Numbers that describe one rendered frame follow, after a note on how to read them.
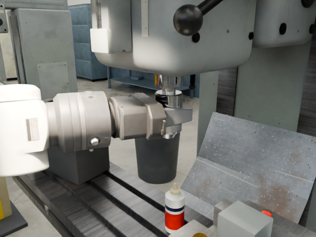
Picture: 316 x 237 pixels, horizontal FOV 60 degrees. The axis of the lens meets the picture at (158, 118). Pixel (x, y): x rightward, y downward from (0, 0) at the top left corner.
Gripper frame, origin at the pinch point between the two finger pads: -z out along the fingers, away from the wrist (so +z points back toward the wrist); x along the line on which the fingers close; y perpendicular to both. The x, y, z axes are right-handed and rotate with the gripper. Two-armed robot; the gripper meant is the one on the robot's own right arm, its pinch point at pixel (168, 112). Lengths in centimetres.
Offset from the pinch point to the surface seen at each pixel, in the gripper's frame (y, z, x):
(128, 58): -9.6, 8.1, -3.9
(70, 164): 21.4, 15.0, 29.3
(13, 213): 121, 52, 165
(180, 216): 22.4, -3.4, 0.3
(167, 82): -5.6, 1.3, -2.0
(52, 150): 19.1, 19.0, 35.6
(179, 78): -6.1, -0.7, -2.3
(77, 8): -67, -81, 760
